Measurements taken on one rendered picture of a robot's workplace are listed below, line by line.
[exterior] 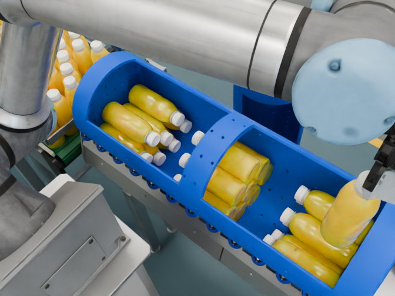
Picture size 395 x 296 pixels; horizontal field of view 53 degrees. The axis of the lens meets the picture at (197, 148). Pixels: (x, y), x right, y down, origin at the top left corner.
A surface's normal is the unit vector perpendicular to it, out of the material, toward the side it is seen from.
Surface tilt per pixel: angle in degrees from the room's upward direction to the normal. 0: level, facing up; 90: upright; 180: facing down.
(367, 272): 36
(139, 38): 84
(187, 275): 0
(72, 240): 90
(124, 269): 0
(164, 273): 0
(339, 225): 85
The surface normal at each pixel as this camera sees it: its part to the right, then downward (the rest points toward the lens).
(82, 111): -0.58, 0.28
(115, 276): -0.07, -0.57
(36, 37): 0.25, 0.84
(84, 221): 0.78, 0.48
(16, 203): 0.53, -0.52
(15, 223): 0.30, -0.25
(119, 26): -0.40, 0.54
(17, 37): -0.26, 0.69
